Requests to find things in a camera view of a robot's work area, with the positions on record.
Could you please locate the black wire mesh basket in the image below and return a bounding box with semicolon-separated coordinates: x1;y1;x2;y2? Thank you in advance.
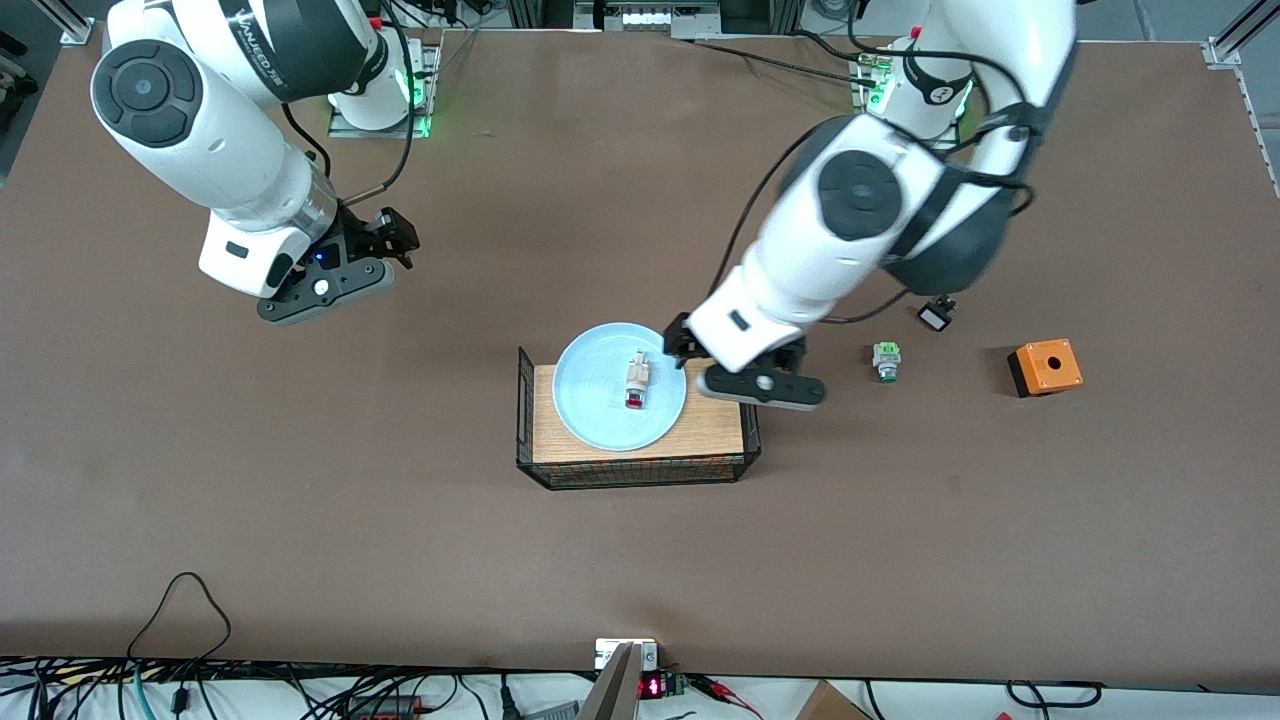
516;346;762;491

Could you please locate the orange button enclosure box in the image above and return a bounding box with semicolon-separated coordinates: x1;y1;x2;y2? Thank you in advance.
1007;339;1084;399

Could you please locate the silver camera mount bracket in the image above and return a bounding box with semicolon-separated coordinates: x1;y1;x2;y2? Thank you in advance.
595;638;659;671

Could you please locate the silver device with white ports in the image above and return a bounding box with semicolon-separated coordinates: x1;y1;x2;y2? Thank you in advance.
575;0;723;38

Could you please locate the brown cardboard piece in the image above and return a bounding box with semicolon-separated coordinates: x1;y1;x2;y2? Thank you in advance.
795;680;873;720

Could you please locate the black cable across table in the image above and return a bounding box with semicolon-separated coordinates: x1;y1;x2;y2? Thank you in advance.
680;30;886;87

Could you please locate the thin black cable loop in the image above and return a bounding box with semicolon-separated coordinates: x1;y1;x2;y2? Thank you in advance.
127;572;233;661

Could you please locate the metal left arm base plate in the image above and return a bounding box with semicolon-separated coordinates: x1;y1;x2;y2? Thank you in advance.
852;50;901;119

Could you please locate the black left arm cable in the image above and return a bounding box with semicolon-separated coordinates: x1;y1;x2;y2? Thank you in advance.
715;0;1041;326

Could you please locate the wooden board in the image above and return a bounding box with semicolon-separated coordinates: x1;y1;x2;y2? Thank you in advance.
533;357;746;465

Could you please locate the light blue round plate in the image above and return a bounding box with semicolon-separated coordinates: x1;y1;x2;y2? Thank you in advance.
552;322;688;453

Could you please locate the black cable bundle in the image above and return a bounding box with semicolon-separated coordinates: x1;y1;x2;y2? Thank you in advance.
0;655;501;720

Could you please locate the orange black device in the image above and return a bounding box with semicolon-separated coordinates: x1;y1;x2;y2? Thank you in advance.
345;695;421;720

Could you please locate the red clip lead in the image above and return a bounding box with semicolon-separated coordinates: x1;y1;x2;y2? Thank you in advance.
690;675;763;720

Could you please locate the grey camera pole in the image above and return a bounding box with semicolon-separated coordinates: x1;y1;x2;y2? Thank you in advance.
578;643;641;720

